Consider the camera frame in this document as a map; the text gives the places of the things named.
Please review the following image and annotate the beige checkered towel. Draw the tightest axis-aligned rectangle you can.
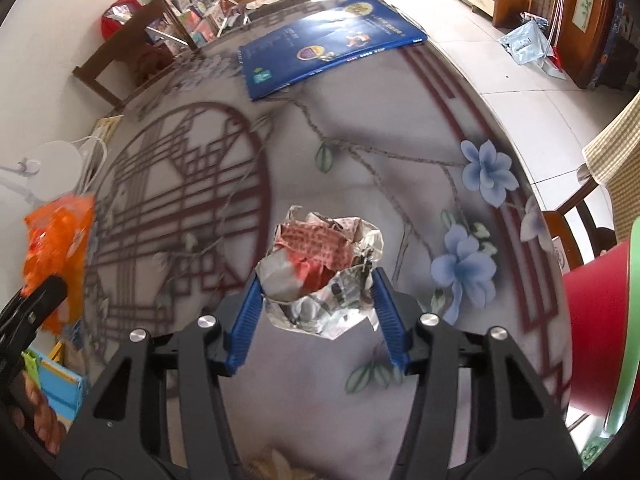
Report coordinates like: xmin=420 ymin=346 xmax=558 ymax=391
xmin=581 ymin=90 xmax=640 ymax=241

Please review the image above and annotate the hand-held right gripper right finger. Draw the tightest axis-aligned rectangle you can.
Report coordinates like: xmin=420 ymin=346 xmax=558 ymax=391
xmin=372 ymin=267 xmax=583 ymax=480

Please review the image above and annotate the teal cardboard box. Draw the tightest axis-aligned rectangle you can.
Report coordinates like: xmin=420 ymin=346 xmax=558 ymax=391
xmin=22 ymin=342 xmax=88 ymax=423

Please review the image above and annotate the person's left hand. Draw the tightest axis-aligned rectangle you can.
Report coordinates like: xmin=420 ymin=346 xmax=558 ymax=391
xmin=9 ymin=372 xmax=68 ymax=453

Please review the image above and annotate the white desk lamp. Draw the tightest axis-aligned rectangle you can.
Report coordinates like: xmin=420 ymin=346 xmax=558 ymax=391
xmin=0 ymin=140 xmax=83 ymax=206

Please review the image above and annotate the silver red wrapper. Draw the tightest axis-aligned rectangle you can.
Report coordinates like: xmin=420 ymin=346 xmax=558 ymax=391
xmin=256 ymin=205 xmax=386 ymax=342

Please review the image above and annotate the bamboo print wall panel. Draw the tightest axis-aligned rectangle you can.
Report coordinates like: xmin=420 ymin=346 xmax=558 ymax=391
xmin=571 ymin=0 xmax=603 ymax=28

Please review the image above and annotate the blue glossy booklet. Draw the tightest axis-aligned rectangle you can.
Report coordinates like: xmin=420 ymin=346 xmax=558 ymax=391
xmin=237 ymin=0 xmax=428 ymax=102

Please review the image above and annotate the white mop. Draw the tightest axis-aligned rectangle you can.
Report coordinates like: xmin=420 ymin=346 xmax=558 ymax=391
xmin=546 ymin=0 xmax=569 ymax=72

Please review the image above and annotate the red plastic bag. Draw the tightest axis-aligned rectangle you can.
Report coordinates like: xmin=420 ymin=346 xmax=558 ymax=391
xmin=101 ymin=0 xmax=143 ymax=41

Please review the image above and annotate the metal magazine rack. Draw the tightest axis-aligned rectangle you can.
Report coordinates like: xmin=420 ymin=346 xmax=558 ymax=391
xmin=142 ymin=0 xmax=251 ymax=51

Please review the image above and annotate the white lamp cable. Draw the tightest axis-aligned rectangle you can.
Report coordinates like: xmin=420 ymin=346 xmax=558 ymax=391
xmin=70 ymin=135 xmax=109 ymax=196

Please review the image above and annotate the red bin with green rim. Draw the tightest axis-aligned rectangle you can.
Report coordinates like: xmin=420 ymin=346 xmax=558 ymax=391
xmin=562 ymin=220 xmax=640 ymax=433

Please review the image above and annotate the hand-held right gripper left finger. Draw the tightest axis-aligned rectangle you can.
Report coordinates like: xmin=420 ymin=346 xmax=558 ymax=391
xmin=57 ymin=272 xmax=264 ymax=480

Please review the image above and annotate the blue plastic bag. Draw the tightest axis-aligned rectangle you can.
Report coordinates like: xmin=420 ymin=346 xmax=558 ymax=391
xmin=498 ymin=20 xmax=556 ymax=66

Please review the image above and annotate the brown wooden chair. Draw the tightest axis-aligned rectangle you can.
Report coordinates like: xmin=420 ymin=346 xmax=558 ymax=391
xmin=542 ymin=165 xmax=616 ymax=271

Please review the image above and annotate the blue patterned door curtain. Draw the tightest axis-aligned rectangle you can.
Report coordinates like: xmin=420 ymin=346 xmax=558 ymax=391
xmin=590 ymin=0 xmax=640 ymax=91

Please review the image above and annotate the orange snack bag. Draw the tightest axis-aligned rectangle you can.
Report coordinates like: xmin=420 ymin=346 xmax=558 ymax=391
xmin=22 ymin=194 xmax=97 ymax=333

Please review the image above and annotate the dark wooden chair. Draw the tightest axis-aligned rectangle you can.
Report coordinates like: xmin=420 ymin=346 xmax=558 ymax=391
xmin=72 ymin=0 xmax=201 ymax=111

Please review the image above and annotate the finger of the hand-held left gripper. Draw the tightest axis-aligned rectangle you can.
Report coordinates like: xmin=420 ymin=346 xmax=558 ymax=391
xmin=0 ymin=322 xmax=43 ymax=366
xmin=0 ymin=275 xmax=69 ymax=333

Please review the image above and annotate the small wooden picture frame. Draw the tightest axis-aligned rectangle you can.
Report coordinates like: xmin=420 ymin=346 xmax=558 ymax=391
xmin=92 ymin=115 xmax=125 ymax=141

